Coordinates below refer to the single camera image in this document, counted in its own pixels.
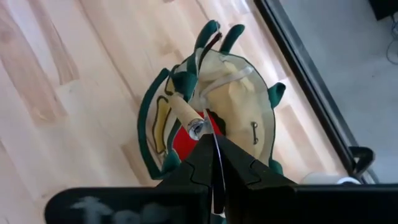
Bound cream green gardening tool bag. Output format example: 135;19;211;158
137;46;287;181

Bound black computer case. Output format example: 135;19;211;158
368;0;398;21

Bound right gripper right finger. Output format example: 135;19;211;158
215;135;398;224

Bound black aluminium table frame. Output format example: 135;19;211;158
253;0;379;184

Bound thin black strap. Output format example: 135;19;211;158
197;30;224;70

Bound black curved bracket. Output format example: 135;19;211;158
348;145;376;180

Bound red glove black cuff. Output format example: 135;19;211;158
172;109;227;162

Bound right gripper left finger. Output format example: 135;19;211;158
44;133;216;224

